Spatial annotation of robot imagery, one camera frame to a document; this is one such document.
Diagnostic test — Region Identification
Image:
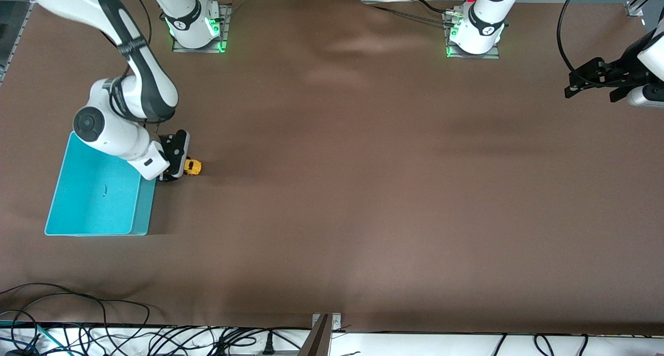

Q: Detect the turquoise plastic bin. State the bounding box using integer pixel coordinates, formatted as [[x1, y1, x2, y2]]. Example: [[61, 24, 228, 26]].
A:
[[44, 132, 157, 237]]

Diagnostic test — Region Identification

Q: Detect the brown table cloth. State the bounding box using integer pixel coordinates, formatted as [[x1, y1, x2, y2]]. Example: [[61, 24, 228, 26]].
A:
[[0, 0, 664, 336]]

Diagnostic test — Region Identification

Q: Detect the grey power strip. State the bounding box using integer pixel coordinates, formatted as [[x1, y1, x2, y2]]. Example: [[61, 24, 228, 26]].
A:
[[220, 348, 307, 356]]

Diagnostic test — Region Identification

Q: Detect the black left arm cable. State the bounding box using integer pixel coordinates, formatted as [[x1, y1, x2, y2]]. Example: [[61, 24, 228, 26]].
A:
[[557, 0, 584, 74]]

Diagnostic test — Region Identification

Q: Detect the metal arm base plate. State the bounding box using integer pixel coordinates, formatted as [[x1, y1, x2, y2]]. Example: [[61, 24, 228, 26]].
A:
[[445, 11, 501, 59], [172, 3, 231, 53]]

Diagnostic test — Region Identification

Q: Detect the thin black looped cable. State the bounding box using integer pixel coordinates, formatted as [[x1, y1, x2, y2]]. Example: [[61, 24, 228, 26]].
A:
[[132, 0, 153, 48]]

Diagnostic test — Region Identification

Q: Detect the black base cable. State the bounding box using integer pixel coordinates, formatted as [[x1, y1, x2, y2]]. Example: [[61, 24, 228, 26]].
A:
[[407, 0, 457, 17]]

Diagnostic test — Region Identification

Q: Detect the long black cable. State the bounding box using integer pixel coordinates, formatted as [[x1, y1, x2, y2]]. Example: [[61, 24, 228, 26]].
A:
[[0, 282, 152, 341]]

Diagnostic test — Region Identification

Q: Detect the teal cable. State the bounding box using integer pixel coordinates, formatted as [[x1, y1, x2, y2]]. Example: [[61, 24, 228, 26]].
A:
[[0, 321, 58, 354]]

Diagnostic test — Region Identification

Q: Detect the aluminium frame rail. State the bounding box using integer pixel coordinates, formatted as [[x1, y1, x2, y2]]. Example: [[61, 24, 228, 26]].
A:
[[0, 0, 34, 81]]

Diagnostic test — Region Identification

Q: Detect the small metal bracket plate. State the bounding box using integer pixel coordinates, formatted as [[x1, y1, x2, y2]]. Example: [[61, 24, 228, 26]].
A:
[[311, 313, 342, 332]]

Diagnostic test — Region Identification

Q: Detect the grey metal post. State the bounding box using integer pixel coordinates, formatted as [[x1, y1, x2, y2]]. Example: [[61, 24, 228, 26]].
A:
[[298, 314, 333, 356]]

